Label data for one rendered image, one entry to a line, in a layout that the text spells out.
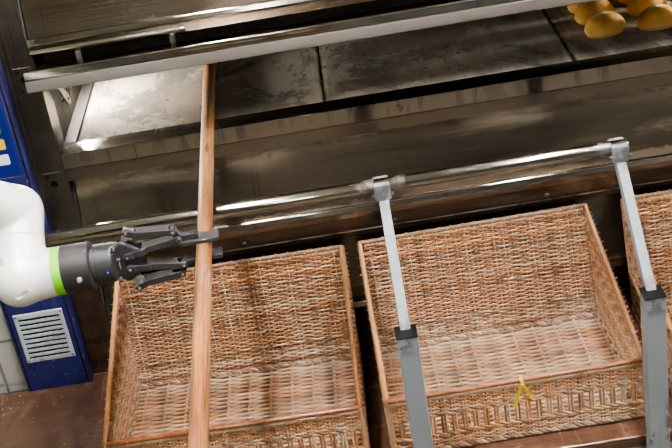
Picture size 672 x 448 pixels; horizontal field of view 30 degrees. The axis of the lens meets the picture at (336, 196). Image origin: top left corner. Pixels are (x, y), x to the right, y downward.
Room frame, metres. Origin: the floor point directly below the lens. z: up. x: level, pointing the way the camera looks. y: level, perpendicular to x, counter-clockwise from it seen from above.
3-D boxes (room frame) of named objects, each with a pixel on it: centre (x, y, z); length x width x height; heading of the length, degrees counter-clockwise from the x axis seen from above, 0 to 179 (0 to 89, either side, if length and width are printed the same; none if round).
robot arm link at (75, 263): (2.06, 0.49, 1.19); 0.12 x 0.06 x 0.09; 0
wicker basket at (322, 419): (2.34, 0.28, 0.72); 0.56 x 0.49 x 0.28; 88
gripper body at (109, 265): (2.05, 0.42, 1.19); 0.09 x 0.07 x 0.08; 90
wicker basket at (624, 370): (2.33, -0.30, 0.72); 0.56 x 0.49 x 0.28; 90
